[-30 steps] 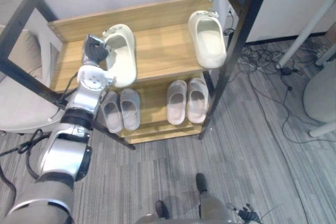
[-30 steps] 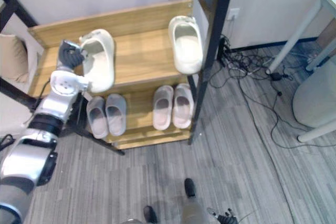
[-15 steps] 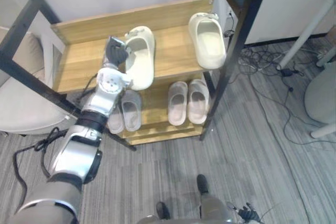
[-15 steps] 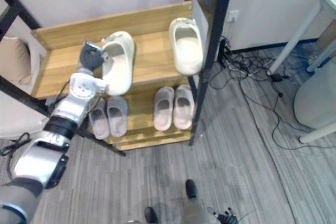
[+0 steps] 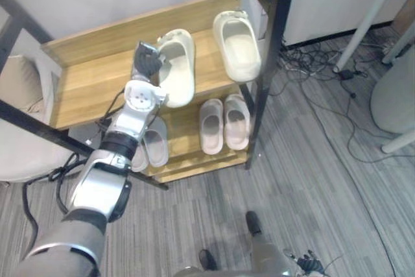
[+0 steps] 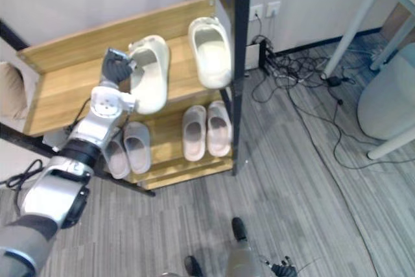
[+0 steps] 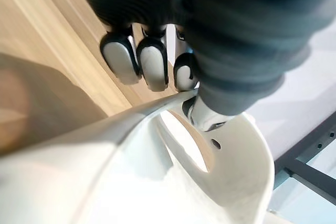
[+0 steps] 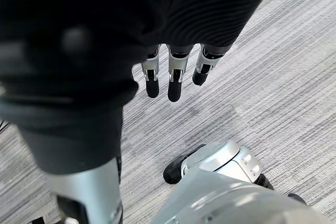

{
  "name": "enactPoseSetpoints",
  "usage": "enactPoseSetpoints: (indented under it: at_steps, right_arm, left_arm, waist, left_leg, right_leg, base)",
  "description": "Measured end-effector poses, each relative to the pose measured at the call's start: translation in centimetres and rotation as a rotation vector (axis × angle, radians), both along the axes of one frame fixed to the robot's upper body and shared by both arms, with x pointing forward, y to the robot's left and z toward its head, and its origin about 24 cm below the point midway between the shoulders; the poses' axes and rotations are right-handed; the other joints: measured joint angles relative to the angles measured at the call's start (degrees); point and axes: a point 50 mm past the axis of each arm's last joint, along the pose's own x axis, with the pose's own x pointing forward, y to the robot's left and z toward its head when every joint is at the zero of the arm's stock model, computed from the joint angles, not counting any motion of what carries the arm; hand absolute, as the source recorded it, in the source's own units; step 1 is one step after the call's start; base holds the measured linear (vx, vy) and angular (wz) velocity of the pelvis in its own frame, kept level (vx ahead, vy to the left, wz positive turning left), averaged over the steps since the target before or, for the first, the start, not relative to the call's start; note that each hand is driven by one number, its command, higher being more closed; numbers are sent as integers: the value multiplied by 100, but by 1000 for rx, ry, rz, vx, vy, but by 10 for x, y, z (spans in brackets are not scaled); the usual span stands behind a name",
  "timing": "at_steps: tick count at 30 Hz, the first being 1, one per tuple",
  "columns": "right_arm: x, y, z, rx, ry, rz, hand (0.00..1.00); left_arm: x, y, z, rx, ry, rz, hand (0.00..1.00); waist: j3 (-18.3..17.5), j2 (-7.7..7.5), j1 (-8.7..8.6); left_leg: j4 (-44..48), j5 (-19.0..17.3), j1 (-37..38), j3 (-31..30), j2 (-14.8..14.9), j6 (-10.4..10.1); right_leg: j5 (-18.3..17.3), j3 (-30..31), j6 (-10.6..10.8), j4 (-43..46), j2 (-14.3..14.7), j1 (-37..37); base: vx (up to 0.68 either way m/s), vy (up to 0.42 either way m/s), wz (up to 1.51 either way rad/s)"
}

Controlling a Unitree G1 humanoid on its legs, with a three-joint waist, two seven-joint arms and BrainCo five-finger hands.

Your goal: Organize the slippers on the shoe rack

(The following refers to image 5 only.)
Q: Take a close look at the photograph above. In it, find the light grey slipper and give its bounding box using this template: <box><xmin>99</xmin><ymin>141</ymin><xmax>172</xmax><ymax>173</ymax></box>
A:
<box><xmin>131</xmin><ymin>142</ymin><xmax>149</xmax><ymax>173</ymax></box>
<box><xmin>142</xmin><ymin>116</ymin><xmax>169</xmax><ymax>167</ymax></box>

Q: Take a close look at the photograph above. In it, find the white round chair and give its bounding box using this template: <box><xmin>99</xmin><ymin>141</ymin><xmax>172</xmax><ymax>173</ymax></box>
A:
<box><xmin>369</xmin><ymin>59</ymin><xmax>415</xmax><ymax>154</ymax></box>

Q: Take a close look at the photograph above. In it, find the dark left robot foot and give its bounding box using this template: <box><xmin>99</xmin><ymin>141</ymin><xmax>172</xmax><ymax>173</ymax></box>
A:
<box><xmin>198</xmin><ymin>248</ymin><xmax>217</xmax><ymax>271</ymax></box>

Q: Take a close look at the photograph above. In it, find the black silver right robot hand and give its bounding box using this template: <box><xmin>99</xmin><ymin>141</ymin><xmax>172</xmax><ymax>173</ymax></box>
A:
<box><xmin>283</xmin><ymin>249</ymin><xmax>326</xmax><ymax>273</ymax></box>

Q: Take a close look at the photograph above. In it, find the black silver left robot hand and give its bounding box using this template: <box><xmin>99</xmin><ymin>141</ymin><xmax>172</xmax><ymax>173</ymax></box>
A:
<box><xmin>132</xmin><ymin>40</ymin><xmax>166</xmax><ymax>82</ymax></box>

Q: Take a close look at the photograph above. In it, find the wooden shoe rack black frame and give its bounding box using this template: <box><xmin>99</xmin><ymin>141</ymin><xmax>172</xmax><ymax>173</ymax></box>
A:
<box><xmin>0</xmin><ymin>0</ymin><xmax>301</xmax><ymax>192</ymax></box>

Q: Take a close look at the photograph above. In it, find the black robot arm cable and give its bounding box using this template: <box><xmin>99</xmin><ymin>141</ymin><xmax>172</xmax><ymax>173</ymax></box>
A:
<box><xmin>21</xmin><ymin>90</ymin><xmax>128</xmax><ymax>252</ymax></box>

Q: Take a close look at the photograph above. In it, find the thin black floor cable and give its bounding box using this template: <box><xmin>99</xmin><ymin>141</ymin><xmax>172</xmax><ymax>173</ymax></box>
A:
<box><xmin>340</xmin><ymin>77</ymin><xmax>415</xmax><ymax>163</ymax></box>

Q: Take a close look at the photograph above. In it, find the cream slipper with plain strap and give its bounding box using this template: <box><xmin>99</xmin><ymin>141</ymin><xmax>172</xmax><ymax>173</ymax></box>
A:
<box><xmin>156</xmin><ymin>29</ymin><xmax>196</xmax><ymax>109</ymax></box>

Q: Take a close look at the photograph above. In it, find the white slanted table leg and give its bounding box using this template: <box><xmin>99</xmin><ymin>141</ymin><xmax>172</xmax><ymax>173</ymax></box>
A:
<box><xmin>333</xmin><ymin>0</ymin><xmax>400</xmax><ymax>73</ymax></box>
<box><xmin>382</xmin><ymin>25</ymin><xmax>415</xmax><ymax>65</ymax></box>

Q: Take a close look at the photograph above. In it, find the beige sofa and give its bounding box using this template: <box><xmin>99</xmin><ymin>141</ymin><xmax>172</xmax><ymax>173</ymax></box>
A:
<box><xmin>0</xmin><ymin>27</ymin><xmax>90</xmax><ymax>184</ymax></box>

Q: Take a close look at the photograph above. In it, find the pinkish beige slipper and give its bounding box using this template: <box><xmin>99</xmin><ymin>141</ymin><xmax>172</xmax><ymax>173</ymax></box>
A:
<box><xmin>223</xmin><ymin>93</ymin><xmax>252</xmax><ymax>151</ymax></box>
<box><xmin>198</xmin><ymin>97</ymin><xmax>225</xmax><ymax>155</ymax></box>

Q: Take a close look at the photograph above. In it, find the long black floor cable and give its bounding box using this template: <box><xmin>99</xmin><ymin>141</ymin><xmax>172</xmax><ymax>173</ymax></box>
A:
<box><xmin>281</xmin><ymin>48</ymin><xmax>398</xmax><ymax>276</ymax></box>

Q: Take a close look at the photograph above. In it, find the beige cushion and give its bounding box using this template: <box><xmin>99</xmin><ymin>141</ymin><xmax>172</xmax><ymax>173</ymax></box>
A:
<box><xmin>0</xmin><ymin>54</ymin><xmax>45</xmax><ymax>119</ymax></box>

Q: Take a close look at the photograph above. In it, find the cream slipper with ragged heel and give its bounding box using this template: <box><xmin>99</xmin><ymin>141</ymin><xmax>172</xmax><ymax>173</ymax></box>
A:
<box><xmin>212</xmin><ymin>10</ymin><xmax>263</xmax><ymax>82</ymax></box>

